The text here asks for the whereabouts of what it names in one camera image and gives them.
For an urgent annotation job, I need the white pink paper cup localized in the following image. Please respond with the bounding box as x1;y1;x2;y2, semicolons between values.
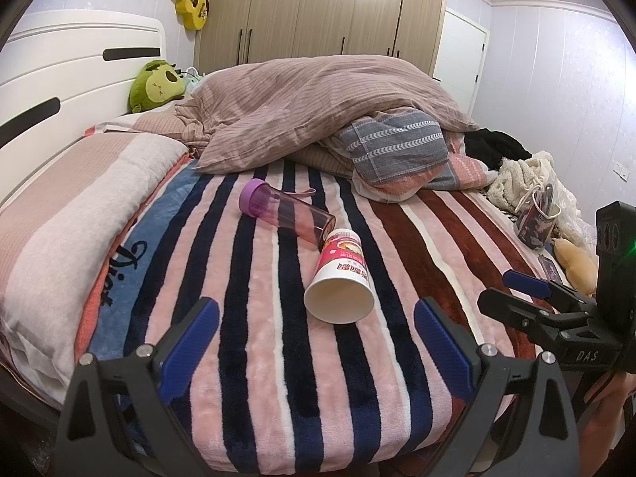
303;227;375;324

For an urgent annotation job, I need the grey patterned pillow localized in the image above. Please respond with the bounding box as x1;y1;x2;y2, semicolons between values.
337;108;492;203

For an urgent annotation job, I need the purple water bottle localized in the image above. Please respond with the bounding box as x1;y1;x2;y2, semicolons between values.
239;178;337;248

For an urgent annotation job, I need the tan plush toy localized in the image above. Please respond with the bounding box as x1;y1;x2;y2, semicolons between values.
553;238;600;295

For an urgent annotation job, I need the dark phone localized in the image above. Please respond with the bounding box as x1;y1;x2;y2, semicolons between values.
539;254;562;282

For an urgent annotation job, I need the white bed headboard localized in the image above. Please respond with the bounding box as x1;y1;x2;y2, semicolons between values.
0;10;168;209

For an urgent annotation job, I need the person's right hand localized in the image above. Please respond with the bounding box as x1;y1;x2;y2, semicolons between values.
579;370;636;477

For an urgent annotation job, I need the dark small bag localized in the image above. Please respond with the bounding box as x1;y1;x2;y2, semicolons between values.
517;184;562;250

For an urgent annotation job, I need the black clothing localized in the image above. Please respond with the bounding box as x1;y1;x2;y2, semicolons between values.
464;128;533;171

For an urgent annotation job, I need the green plush toy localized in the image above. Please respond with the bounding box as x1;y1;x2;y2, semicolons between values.
128;60;187;114

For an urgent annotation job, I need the brown striped duvet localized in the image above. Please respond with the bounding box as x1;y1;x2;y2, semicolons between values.
174;54;481;176

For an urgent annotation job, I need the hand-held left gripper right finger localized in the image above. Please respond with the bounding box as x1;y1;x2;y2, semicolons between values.
412;295;593;477

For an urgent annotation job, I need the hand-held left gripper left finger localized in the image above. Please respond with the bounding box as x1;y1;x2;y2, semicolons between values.
54;297;220;477

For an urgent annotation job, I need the white fluffy cloth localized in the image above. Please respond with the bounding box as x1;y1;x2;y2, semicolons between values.
486;150;558;217

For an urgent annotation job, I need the striped plush blanket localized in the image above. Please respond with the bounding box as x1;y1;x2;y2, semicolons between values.
74;158;564;477

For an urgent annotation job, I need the wooden wardrobe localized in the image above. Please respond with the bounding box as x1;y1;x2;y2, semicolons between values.
193;0;456;83

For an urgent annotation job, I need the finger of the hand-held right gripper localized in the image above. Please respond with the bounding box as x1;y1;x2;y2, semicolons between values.
477;287;564;347
503;269;597;310

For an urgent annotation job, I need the pink white pillow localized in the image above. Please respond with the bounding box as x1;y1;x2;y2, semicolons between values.
0;132;194;404

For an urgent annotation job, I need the white door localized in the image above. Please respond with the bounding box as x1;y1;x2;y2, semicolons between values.
432;7;491;116

